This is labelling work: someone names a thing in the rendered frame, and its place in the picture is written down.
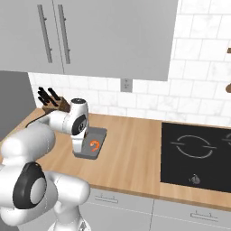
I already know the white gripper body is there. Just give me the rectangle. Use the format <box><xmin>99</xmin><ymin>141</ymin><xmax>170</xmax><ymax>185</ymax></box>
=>
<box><xmin>71</xmin><ymin>134</ymin><xmax>88</xmax><ymax>156</ymax></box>

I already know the orange shrimp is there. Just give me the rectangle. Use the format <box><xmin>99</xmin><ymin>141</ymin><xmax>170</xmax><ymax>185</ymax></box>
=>
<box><xmin>90</xmin><ymin>139</ymin><xmax>102</xmax><ymax>152</ymax></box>

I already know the grey meat container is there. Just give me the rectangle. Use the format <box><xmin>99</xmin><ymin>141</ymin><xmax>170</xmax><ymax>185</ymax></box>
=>
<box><xmin>72</xmin><ymin>126</ymin><xmax>108</xmax><ymax>161</ymax></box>

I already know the brown wooden knife block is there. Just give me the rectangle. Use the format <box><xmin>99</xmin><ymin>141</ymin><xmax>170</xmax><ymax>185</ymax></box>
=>
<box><xmin>41</xmin><ymin>96</ymin><xmax>72</xmax><ymax>116</ymax></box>

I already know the grey fridge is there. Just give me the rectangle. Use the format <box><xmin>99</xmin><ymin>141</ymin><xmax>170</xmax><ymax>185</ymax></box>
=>
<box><xmin>0</xmin><ymin>69</ymin><xmax>37</xmax><ymax>143</ymax></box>

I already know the grey drawer front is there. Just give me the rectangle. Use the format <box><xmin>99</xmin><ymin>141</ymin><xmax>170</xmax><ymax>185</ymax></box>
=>
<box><xmin>79</xmin><ymin>187</ymin><xmax>155</xmax><ymax>231</ymax></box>
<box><xmin>149</xmin><ymin>198</ymin><xmax>231</xmax><ymax>231</ymax></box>

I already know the wide grey cupboard door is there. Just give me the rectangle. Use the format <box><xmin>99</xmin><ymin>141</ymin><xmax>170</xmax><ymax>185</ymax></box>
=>
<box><xmin>52</xmin><ymin>0</ymin><xmax>180</xmax><ymax>82</ymax></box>

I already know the black hob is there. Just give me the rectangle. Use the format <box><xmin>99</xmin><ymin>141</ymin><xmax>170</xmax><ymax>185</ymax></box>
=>
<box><xmin>160</xmin><ymin>121</ymin><xmax>231</xmax><ymax>194</ymax></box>

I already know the narrow grey cupboard door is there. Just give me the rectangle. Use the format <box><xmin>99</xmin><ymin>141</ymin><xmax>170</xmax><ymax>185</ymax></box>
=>
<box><xmin>0</xmin><ymin>0</ymin><xmax>65</xmax><ymax>76</ymax></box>

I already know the grey hob knob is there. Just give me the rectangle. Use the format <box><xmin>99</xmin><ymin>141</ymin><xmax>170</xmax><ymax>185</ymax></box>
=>
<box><xmin>190</xmin><ymin>173</ymin><xmax>201</xmax><ymax>185</ymax></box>

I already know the black knife handle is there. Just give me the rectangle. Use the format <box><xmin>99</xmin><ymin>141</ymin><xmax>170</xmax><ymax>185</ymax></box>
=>
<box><xmin>37</xmin><ymin>96</ymin><xmax>51</xmax><ymax>106</ymax></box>
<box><xmin>47</xmin><ymin>87</ymin><xmax>61</xmax><ymax>100</ymax></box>
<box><xmin>44</xmin><ymin>96</ymin><xmax>60</xmax><ymax>108</ymax></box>
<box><xmin>37</xmin><ymin>87</ymin><xmax>51</xmax><ymax>102</ymax></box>

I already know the grey drawer handle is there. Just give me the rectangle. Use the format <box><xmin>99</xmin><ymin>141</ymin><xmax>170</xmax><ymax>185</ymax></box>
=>
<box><xmin>94</xmin><ymin>193</ymin><xmax>119</xmax><ymax>205</ymax></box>
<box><xmin>189</xmin><ymin>209</ymin><xmax>219</xmax><ymax>223</ymax></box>

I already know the grey wall socket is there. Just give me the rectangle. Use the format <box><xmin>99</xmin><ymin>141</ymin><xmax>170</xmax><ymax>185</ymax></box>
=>
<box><xmin>120</xmin><ymin>78</ymin><xmax>133</xmax><ymax>93</ymax></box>

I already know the long grey cupboard handle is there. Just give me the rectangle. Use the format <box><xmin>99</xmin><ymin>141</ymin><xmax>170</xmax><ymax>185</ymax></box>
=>
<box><xmin>57</xmin><ymin>4</ymin><xmax>72</xmax><ymax>65</ymax></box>
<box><xmin>36</xmin><ymin>4</ymin><xmax>54</xmax><ymax>64</ymax></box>

